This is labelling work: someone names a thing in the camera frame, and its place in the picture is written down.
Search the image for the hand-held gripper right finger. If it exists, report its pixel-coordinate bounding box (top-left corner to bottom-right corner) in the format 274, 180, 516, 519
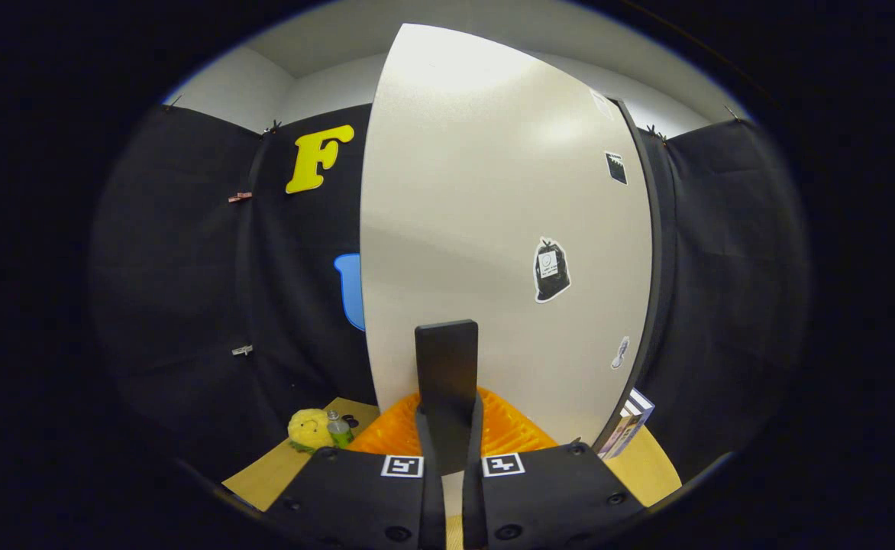
461, 388, 647, 550

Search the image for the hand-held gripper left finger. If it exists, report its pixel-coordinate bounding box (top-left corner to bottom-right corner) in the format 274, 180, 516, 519
264, 392, 447, 550

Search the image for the black door handle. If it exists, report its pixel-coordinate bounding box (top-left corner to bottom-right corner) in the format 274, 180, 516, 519
415, 319, 480, 476

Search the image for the grey shoe cabinet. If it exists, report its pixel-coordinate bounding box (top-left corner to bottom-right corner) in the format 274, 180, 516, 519
616, 99, 677, 451

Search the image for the beige shoe cabinet door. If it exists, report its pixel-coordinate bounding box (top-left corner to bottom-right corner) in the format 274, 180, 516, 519
360, 23, 653, 520

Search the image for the green label plastic bottle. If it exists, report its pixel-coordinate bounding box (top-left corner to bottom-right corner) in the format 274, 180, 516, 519
326, 410, 354, 448

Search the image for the yellow plush pineapple toy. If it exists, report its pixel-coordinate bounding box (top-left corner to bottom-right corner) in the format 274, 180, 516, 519
287, 408, 335, 453

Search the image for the cream book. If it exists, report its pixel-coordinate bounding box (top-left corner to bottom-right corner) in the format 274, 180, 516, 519
612, 405, 639, 458

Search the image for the black backdrop cloth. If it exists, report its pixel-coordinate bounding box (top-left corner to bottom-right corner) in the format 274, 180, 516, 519
89, 103, 811, 490

